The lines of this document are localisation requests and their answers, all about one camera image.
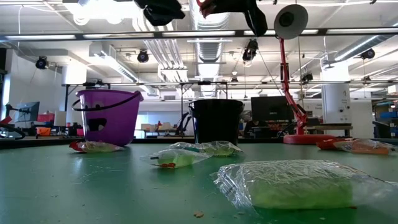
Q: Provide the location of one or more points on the clear packet orange candy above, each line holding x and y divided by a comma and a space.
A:
367, 147

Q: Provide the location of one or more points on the clear packet green red candy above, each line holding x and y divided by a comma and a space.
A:
177, 160

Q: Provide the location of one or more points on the black office chair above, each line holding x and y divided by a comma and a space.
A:
380, 129

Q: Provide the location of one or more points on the grey computer monitor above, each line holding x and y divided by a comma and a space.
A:
29, 111

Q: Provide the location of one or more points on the white cylindrical column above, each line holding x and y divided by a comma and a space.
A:
335, 105

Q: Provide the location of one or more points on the red desk lamp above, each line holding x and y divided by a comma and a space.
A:
303, 139

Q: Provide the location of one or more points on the orange box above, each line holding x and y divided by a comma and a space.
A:
43, 131

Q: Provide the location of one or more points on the white box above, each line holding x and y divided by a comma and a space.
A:
60, 118

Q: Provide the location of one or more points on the small brown crumb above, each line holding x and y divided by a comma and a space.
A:
199, 214

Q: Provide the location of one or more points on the large clear packet green candy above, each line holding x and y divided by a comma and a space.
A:
295, 193

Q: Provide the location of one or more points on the purple bucket with face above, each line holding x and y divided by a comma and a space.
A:
118, 124

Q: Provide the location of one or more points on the green table mat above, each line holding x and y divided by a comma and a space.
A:
93, 186

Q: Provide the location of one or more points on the wooden background table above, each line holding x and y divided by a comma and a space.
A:
329, 127

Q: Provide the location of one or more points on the small red candy packet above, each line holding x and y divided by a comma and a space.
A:
74, 145

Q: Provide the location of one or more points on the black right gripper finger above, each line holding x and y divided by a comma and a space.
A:
236, 4
258, 21

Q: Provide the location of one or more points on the black bucket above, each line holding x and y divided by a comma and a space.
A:
217, 119

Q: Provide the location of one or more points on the black background robot arm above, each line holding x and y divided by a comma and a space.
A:
186, 119

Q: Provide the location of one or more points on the black computer monitor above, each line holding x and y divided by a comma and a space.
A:
270, 109

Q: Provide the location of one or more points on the red box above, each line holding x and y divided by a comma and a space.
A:
46, 117

